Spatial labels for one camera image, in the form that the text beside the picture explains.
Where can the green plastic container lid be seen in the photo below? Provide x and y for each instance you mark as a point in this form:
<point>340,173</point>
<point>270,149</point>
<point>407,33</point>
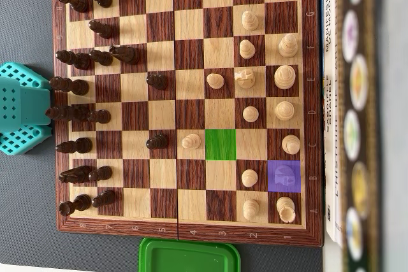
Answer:
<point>189,256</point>

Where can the dark wooden knight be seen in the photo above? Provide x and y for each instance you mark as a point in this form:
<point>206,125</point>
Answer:
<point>78,174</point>
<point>127,54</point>

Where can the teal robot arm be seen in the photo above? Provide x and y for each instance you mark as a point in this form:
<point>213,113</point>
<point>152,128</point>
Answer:
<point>28,106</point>

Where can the white wooden queen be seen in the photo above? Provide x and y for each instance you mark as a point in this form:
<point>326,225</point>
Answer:
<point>284,111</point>

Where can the dark wooden queen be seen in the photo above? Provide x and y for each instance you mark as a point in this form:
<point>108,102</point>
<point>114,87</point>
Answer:
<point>70,113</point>

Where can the white wooden rook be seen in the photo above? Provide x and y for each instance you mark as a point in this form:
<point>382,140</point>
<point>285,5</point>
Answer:
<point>286,208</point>

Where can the large book with medallion cover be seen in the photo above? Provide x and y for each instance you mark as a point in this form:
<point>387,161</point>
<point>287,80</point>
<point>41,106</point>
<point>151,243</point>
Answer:
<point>366,125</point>

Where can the white book Gabrielle Chanel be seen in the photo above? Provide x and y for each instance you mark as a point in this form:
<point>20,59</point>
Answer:
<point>328,61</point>

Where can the dark wooden rook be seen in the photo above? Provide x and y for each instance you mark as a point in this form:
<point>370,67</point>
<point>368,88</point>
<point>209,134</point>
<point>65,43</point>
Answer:
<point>79,202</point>
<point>78,2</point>

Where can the wooden folding chessboard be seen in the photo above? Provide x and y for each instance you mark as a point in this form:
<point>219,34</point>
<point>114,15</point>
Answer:
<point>220,112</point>

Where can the white wooden king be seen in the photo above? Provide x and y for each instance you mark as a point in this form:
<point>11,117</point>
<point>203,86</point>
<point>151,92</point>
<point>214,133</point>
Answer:
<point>284,77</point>

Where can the white book L'histoire de l'art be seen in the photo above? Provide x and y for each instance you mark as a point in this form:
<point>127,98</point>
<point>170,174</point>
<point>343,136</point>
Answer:
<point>336,46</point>

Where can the white wooden knight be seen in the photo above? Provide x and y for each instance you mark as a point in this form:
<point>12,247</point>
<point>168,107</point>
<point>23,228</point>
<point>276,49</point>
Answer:
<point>245,80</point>
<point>284,176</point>

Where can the white wooden pawn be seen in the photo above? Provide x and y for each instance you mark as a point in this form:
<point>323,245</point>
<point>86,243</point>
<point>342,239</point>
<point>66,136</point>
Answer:
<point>250,22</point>
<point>191,142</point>
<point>250,114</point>
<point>251,210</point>
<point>246,49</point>
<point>215,81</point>
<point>249,178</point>

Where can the dark wooden bishop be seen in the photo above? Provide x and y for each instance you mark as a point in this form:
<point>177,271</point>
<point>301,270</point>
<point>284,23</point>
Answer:
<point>79,145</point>
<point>79,60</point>

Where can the teal perforated robot base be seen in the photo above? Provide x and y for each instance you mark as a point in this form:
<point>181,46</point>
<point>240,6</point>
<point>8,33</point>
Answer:
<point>19,74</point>

